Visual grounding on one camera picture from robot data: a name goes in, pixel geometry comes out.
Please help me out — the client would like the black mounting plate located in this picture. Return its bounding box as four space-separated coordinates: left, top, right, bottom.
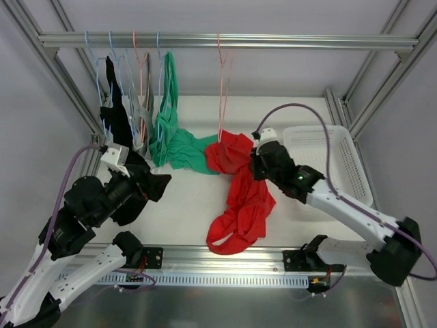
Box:
126 247 164 270
282 250 320 272

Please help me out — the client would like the blue hanger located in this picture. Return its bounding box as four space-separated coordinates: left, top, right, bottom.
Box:
109 31 139 144
84 30 113 141
156 30 171 141

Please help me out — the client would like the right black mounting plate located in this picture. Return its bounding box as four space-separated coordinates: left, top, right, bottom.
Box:
282 250 320 272

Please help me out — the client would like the pink plastic hanger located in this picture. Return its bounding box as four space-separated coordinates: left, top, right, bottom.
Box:
217 32 234 142

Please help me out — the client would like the aluminium hanging rail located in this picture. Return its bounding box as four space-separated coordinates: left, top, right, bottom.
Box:
38 31 419 52

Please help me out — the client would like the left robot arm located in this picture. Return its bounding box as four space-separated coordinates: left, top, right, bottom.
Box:
1 165 171 327

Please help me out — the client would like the blue hanger under white top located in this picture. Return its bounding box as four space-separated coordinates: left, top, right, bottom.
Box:
109 31 139 144

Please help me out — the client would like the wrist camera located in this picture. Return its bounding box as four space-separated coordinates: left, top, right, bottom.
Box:
252 127 278 148
100 143 130 178

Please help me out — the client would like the left aluminium frame post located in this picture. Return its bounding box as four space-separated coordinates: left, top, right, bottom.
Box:
0 0 113 202

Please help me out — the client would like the right aluminium frame post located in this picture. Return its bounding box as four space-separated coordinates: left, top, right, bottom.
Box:
324 0 437 141

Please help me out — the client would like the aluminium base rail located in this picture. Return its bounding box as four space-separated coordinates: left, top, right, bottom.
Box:
39 244 376 273

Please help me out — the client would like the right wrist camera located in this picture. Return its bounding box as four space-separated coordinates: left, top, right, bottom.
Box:
252 127 278 148

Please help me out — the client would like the grey tank top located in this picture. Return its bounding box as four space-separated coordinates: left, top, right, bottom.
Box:
138 51 156 160

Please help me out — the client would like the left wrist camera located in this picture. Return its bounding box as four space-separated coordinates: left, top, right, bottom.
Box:
100 143 130 178

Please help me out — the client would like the black tank top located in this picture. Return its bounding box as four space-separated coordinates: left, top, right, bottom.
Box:
100 56 146 226

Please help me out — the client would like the red tank top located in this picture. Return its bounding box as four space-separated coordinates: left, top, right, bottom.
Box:
204 131 276 256

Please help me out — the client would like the green tank top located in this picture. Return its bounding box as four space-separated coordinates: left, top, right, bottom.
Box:
150 52 218 175

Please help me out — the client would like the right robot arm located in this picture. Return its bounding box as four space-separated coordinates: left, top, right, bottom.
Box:
250 140 423 287

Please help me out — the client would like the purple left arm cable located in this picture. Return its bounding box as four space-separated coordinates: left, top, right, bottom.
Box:
0 145 107 315

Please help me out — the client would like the pink hanger under grey top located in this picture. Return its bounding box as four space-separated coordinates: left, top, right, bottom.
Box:
132 31 147 142

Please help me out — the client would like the white slotted cable duct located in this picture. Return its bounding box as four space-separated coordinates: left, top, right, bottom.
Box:
96 272 309 289

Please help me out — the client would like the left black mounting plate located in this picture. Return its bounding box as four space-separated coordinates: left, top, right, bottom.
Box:
126 247 164 270

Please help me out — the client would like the white plastic basket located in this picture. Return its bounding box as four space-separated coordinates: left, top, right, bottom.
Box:
283 125 373 206

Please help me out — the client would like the blue hanger under black top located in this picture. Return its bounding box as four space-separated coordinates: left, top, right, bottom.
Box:
84 30 113 141

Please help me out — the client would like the aluminium frame post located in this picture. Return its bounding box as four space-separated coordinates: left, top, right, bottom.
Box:
0 0 113 202
324 0 437 141

